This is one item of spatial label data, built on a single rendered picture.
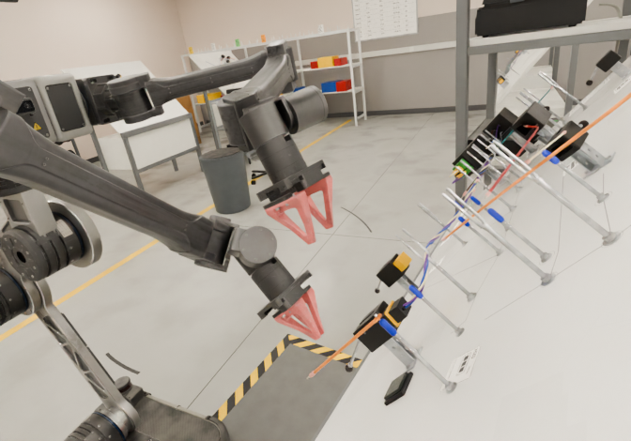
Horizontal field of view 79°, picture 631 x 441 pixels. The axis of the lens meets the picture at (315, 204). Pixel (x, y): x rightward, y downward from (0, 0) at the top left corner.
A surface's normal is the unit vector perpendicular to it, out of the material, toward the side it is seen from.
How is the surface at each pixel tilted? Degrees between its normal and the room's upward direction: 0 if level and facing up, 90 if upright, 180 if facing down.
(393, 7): 90
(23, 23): 90
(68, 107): 90
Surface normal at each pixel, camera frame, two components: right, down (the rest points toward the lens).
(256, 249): 0.22, -0.28
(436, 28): -0.42, 0.40
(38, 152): 0.88, 0.03
